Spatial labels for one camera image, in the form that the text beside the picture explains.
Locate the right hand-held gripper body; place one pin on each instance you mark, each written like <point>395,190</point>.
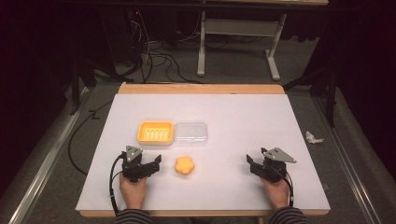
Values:
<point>272,166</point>

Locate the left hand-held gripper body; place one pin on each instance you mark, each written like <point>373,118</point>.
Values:
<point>134,168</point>

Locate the yellow soap box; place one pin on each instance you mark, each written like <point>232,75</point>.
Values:
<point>155,133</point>

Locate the yellow flower-shaped soap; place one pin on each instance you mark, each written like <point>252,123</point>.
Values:
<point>184,165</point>

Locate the clear plastic box lid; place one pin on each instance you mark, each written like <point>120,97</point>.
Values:
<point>190,134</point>

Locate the person's left hand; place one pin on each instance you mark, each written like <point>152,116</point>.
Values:
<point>133,193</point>

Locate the person's right hand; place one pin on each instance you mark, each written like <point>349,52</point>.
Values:
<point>276,193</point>

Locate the white table mat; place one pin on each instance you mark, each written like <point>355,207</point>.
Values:
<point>236,149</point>

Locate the person's left striped sleeve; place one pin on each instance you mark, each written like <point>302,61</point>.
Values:
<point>134,216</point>

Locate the person's striped sleeve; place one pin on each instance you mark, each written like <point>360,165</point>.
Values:
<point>134,216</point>
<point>288,215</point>

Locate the crumpled white paper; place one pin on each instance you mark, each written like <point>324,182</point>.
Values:
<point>313,138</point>

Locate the person's right striped sleeve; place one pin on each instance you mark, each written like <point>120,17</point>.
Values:
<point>288,215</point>

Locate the black stand leg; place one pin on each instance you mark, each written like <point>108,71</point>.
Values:
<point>77,87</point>
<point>327,90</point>

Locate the white metal desk frame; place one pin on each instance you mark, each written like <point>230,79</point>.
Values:
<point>239,37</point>

